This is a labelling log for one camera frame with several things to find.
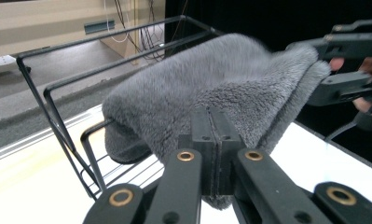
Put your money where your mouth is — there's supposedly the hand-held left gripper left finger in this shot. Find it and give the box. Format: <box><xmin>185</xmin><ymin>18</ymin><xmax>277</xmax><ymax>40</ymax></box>
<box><xmin>178</xmin><ymin>106</ymin><xmax>218</xmax><ymax>198</ymax></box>

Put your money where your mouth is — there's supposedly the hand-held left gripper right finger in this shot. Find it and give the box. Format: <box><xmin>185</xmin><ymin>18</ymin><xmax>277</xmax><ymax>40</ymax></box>
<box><xmin>209</xmin><ymin>106</ymin><xmax>247</xmax><ymax>198</ymax></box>

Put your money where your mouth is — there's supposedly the grey fleece towel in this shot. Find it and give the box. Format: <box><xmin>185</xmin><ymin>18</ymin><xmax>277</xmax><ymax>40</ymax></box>
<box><xmin>101</xmin><ymin>32</ymin><xmax>331</xmax><ymax>211</ymax></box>

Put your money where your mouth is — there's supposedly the black wire rack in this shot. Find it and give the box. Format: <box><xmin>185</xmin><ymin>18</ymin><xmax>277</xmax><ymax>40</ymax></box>
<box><xmin>16</xmin><ymin>14</ymin><xmax>226</xmax><ymax>201</ymax></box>

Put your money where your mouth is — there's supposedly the black curtain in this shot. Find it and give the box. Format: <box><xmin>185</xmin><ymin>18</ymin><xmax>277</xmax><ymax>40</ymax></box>
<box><xmin>164</xmin><ymin>0</ymin><xmax>372</xmax><ymax>63</ymax></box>

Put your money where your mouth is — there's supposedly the white perforated disc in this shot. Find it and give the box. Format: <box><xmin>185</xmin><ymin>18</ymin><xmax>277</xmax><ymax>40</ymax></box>
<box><xmin>0</xmin><ymin>54</ymin><xmax>18</xmax><ymax>75</ymax></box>

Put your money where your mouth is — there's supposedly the black hanging cable bundle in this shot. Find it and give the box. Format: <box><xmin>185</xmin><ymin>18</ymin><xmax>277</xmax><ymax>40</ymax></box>
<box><xmin>113</xmin><ymin>0</ymin><xmax>167</xmax><ymax>63</ymax></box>

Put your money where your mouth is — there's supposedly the white hanging cable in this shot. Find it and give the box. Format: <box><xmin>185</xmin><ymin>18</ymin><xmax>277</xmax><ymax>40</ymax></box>
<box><xmin>103</xmin><ymin>0</ymin><xmax>131</xmax><ymax>44</ymax></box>

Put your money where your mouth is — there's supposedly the grey-green wall bar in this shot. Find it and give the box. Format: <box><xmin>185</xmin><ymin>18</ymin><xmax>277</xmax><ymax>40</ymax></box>
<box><xmin>83</xmin><ymin>19</ymin><xmax>117</xmax><ymax>35</ymax></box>

